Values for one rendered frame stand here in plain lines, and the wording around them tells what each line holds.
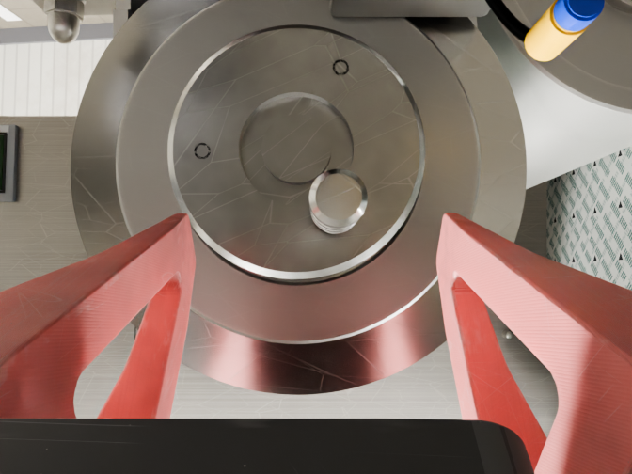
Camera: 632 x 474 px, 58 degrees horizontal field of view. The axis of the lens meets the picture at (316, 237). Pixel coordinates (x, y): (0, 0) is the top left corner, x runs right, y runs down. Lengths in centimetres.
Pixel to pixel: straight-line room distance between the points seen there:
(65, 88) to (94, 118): 308
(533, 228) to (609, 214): 18
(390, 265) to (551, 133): 10
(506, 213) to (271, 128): 8
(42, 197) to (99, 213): 38
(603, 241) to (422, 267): 21
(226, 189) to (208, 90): 3
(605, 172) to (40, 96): 312
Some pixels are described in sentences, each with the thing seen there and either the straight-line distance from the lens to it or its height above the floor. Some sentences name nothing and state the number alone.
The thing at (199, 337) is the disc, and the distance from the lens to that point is 19.
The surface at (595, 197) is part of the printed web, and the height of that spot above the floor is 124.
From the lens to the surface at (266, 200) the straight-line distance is 16.
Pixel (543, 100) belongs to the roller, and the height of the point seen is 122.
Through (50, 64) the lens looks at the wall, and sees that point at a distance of 337.
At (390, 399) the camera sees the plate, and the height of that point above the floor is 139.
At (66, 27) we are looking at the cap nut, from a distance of 59.
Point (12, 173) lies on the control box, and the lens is 58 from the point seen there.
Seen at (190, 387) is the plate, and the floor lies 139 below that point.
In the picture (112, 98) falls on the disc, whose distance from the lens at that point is 20.
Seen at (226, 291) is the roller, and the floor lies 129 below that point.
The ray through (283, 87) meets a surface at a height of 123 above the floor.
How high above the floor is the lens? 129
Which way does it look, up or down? 4 degrees down
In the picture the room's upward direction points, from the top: 180 degrees clockwise
